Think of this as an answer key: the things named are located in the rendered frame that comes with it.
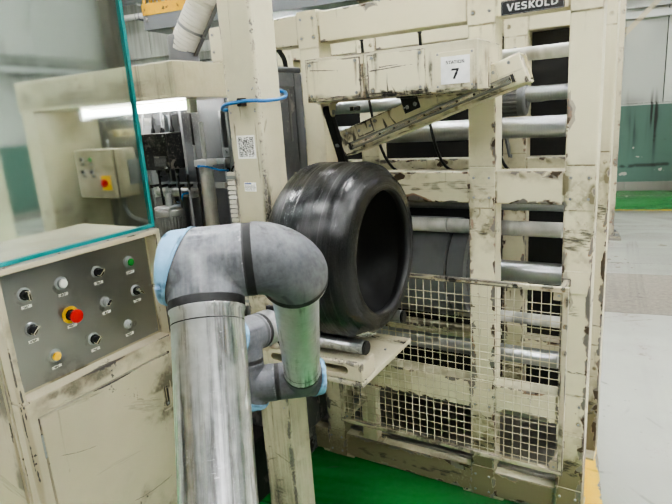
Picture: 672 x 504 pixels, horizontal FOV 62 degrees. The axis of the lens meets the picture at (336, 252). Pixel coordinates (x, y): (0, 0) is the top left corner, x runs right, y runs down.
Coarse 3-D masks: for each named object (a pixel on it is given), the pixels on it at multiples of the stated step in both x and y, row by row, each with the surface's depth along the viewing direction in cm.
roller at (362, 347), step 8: (320, 336) 176; (328, 336) 174; (336, 336) 174; (320, 344) 175; (328, 344) 173; (336, 344) 172; (344, 344) 171; (352, 344) 169; (360, 344) 168; (368, 344) 169; (352, 352) 170; (360, 352) 168; (368, 352) 170
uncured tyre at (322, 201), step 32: (288, 192) 165; (320, 192) 159; (352, 192) 158; (384, 192) 193; (288, 224) 159; (320, 224) 154; (352, 224) 155; (384, 224) 201; (352, 256) 156; (384, 256) 203; (352, 288) 158; (384, 288) 198; (320, 320) 164; (352, 320) 162; (384, 320) 178
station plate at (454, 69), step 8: (448, 56) 167; (456, 56) 166; (464, 56) 164; (448, 64) 167; (456, 64) 166; (464, 64) 165; (448, 72) 168; (456, 72) 167; (464, 72) 166; (448, 80) 169; (456, 80) 167; (464, 80) 166
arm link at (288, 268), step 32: (256, 224) 85; (256, 256) 82; (288, 256) 84; (320, 256) 90; (256, 288) 84; (288, 288) 86; (320, 288) 91; (288, 320) 99; (288, 352) 113; (288, 384) 131; (320, 384) 133
